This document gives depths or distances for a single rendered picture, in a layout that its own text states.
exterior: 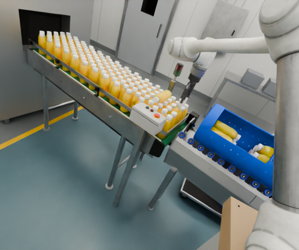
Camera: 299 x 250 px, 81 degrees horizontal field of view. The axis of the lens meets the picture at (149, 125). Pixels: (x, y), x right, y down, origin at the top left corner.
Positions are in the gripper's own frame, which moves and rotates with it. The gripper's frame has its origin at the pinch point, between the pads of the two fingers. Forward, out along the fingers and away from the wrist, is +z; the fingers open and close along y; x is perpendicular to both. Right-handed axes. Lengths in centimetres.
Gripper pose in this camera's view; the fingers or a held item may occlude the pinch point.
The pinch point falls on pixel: (182, 102)
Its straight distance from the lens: 123.2
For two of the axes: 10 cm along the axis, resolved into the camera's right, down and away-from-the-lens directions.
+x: -7.8, -5.4, 3.1
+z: -3.0, 7.7, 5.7
